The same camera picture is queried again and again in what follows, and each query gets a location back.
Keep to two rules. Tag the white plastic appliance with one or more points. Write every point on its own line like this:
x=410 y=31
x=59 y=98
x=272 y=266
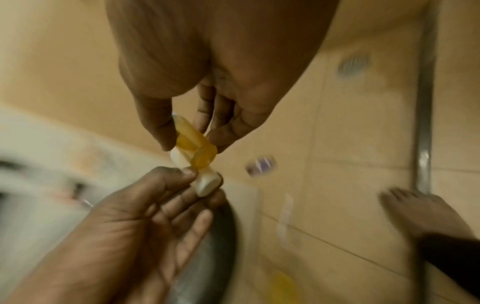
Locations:
x=30 y=207

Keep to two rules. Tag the person's right hand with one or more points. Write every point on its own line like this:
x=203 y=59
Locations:
x=225 y=44

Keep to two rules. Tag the person's left foot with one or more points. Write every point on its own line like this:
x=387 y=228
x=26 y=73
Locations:
x=423 y=213

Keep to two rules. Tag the small yellow bottle blue cap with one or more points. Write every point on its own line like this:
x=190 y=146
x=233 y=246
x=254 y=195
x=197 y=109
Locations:
x=195 y=145

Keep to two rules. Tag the round perforated floor drain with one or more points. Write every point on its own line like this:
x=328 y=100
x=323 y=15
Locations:
x=352 y=63

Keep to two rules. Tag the metal floor divider strip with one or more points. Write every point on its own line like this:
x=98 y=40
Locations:
x=423 y=118

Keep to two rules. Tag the small white bottle blue cap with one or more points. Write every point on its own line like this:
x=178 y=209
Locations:
x=205 y=182

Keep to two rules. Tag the person's left hand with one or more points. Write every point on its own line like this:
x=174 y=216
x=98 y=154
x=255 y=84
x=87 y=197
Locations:
x=123 y=237

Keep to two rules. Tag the black trousers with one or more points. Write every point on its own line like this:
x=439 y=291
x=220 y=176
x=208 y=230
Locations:
x=453 y=264

